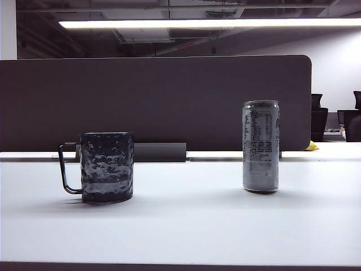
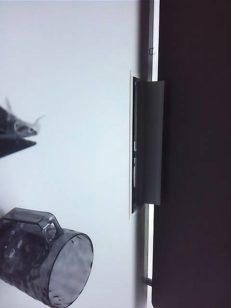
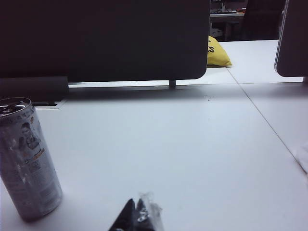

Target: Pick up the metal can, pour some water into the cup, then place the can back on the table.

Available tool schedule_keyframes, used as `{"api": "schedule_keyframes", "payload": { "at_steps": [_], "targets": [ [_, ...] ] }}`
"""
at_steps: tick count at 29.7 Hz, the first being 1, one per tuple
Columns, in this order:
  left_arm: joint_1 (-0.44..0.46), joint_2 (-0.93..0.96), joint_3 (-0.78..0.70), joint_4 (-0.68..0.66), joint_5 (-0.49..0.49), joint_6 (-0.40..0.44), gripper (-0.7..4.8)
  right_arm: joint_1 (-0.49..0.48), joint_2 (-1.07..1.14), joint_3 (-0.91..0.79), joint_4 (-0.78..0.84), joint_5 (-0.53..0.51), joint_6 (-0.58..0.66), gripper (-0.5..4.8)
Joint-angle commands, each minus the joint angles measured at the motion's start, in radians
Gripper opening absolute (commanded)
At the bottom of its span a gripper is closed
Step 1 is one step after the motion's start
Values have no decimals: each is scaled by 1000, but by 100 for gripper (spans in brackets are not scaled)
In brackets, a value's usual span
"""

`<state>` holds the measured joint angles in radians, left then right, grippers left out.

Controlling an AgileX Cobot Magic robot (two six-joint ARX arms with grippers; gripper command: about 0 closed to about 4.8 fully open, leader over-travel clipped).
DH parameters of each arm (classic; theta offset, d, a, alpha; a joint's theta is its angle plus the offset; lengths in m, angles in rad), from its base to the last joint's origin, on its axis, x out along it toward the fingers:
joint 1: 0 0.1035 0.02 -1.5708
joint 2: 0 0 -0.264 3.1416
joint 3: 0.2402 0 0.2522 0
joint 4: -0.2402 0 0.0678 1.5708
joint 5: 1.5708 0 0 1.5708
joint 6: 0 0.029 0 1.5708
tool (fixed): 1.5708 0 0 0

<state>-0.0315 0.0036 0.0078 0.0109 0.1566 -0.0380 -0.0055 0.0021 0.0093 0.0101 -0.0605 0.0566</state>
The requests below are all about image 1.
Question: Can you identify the ceiling air vent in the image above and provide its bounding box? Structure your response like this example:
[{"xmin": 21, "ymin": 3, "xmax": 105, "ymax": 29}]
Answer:
[{"xmin": 206, "ymin": 11, "xmax": 235, "ymax": 19}]

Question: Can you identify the dark dimpled glass mug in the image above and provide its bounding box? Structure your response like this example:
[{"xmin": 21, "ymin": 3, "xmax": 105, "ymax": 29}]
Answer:
[{"xmin": 58, "ymin": 131, "xmax": 135, "ymax": 204}]

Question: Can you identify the silver printed metal can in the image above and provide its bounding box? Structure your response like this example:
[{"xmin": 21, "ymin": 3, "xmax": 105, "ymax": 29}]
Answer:
[{"xmin": 241, "ymin": 99, "xmax": 280, "ymax": 194}]

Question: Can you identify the long ceiling light strip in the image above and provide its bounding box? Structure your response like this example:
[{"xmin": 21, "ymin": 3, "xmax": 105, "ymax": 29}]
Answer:
[{"xmin": 58, "ymin": 18, "xmax": 361, "ymax": 29}]

